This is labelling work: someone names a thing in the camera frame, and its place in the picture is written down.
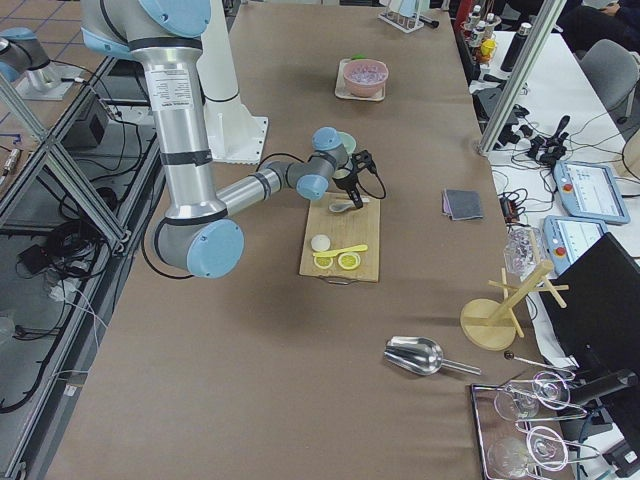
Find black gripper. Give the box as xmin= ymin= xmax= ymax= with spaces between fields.
xmin=333 ymin=168 xmax=364 ymax=208

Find white ceramic spoon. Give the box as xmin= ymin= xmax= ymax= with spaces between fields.
xmin=328 ymin=198 xmax=370 ymax=213

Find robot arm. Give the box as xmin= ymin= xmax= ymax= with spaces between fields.
xmin=81 ymin=1 xmax=353 ymax=278

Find green bowl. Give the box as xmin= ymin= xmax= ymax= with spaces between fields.
xmin=338 ymin=131 xmax=357 ymax=155

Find pink bowl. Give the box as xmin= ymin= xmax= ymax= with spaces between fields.
xmin=342 ymin=59 xmax=389 ymax=98

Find pile of ice cubes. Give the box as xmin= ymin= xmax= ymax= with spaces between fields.
xmin=344 ymin=60 xmax=388 ymax=85

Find metal ice scoop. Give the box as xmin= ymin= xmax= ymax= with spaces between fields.
xmin=383 ymin=336 xmax=482 ymax=376

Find bamboo cutting board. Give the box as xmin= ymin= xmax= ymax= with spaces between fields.
xmin=299 ymin=193 xmax=381 ymax=282

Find white steamed bun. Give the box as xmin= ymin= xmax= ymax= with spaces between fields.
xmin=310 ymin=234 xmax=331 ymax=252

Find yellow plastic knife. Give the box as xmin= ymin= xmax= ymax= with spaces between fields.
xmin=312 ymin=244 xmax=369 ymax=258

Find stacked lemon slices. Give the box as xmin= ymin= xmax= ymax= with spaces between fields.
xmin=337 ymin=252 xmax=361 ymax=271

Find lemon slice near bun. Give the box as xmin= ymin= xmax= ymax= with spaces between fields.
xmin=313 ymin=257 xmax=334 ymax=270

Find grey folded cloth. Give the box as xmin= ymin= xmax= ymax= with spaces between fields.
xmin=442 ymin=189 xmax=484 ymax=221

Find cream tray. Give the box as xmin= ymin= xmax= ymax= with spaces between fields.
xmin=334 ymin=58 xmax=389 ymax=101

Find wooden mug tree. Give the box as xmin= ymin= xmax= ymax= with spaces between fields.
xmin=460 ymin=258 xmax=569 ymax=351

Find black water bottle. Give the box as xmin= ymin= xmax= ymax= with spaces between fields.
xmin=500 ymin=22 xmax=532 ymax=73

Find teach pendant near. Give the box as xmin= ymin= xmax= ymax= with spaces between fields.
xmin=543 ymin=215 xmax=608 ymax=275

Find teach pendant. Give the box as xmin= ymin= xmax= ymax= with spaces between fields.
xmin=553 ymin=161 xmax=631 ymax=225
xmin=543 ymin=215 xmax=608 ymax=275

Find teach pendant far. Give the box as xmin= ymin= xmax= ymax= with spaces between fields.
xmin=553 ymin=161 xmax=631 ymax=225

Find black monitor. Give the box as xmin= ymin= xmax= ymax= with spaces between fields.
xmin=540 ymin=233 xmax=639 ymax=373

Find wine glass upper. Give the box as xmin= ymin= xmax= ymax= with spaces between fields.
xmin=494 ymin=371 xmax=587 ymax=422

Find wine glass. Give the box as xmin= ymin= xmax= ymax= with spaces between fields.
xmin=485 ymin=425 xmax=601 ymax=479
xmin=494 ymin=371 xmax=587 ymax=422

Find grey office chair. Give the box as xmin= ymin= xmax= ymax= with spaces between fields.
xmin=578 ymin=39 xmax=639 ymax=124

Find wine glass lower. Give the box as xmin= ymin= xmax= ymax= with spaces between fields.
xmin=485 ymin=425 xmax=601 ymax=479

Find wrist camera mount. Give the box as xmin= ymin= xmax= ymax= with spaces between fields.
xmin=351 ymin=150 xmax=377 ymax=175

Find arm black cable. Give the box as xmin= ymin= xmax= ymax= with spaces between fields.
xmin=259 ymin=152 xmax=387 ymax=201

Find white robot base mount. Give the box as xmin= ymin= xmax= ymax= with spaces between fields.
xmin=197 ymin=1 xmax=268 ymax=164

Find aluminium frame post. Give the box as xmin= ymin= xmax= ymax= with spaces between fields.
xmin=477 ymin=0 xmax=566 ymax=157

